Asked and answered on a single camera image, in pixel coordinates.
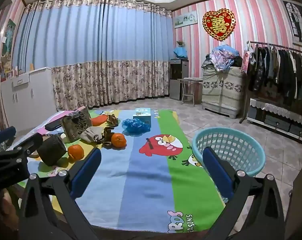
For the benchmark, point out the metal clothes rack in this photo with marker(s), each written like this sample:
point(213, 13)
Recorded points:
point(278, 45)

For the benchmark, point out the small metal table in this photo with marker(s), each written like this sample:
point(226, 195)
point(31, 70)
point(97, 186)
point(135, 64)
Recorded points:
point(189, 80)

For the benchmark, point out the dark low cabinet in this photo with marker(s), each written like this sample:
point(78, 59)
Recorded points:
point(275, 123)

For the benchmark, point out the small potted plant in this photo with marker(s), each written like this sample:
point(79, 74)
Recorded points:
point(180, 43)

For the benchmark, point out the blue floral curtain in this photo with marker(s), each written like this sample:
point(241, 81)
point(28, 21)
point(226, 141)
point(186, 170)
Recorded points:
point(91, 55)

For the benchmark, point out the pile of clothes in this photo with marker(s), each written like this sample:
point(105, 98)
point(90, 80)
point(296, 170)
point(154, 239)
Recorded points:
point(222, 57)

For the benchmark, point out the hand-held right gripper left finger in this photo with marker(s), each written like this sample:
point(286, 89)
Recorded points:
point(87, 170)

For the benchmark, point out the colourful wall poster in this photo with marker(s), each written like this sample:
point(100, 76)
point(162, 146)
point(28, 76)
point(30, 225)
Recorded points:
point(7, 45)

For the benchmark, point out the patterned picture book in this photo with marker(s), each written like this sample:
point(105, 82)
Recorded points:
point(76, 126)

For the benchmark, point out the light blue tissue box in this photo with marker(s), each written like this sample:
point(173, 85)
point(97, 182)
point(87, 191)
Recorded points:
point(142, 115)

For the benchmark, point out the grey water dispenser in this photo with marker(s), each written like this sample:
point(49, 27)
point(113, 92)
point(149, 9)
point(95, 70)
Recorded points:
point(177, 78)

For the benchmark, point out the blue cover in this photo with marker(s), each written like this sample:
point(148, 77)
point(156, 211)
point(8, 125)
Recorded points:
point(180, 52)

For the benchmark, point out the red heart wall decoration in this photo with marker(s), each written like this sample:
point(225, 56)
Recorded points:
point(218, 25)

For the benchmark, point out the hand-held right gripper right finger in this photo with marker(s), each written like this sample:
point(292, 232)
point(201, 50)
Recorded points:
point(215, 172)

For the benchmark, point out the orange fruit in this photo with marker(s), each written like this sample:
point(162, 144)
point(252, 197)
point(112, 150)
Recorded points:
point(76, 152)
point(119, 140)

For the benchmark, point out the printed cartoon blanket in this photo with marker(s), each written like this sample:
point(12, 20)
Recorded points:
point(146, 180)

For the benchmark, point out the white cabinet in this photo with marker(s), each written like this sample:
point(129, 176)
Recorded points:
point(28, 97)

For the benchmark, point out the row of hanging clothes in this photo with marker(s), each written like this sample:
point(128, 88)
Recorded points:
point(278, 67)

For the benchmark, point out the dark grey cylindrical cup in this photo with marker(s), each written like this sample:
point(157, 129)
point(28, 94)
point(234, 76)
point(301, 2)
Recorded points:
point(51, 150)

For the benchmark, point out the pink hanging bag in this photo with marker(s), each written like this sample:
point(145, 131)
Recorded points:
point(246, 60)

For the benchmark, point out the turquoise plastic basket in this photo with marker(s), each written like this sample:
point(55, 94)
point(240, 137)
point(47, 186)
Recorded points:
point(250, 155)

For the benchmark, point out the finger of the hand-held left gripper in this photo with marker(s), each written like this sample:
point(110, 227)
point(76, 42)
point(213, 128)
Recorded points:
point(6, 133)
point(28, 142)

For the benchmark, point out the blue plastic bag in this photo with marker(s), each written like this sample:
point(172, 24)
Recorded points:
point(136, 126)

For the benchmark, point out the black and white wall poster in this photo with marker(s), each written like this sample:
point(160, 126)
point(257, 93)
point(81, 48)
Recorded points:
point(297, 22)

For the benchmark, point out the floral cloth covered cabinet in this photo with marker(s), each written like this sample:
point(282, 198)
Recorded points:
point(222, 90)

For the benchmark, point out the white lace cloth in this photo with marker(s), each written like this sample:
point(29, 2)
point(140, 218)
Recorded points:
point(278, 108)

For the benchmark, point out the small wall picture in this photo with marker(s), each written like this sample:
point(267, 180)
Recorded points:
point(185, 19)

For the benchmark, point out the black flat case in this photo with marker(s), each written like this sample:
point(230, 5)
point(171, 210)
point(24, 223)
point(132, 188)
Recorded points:
point(53, 125)

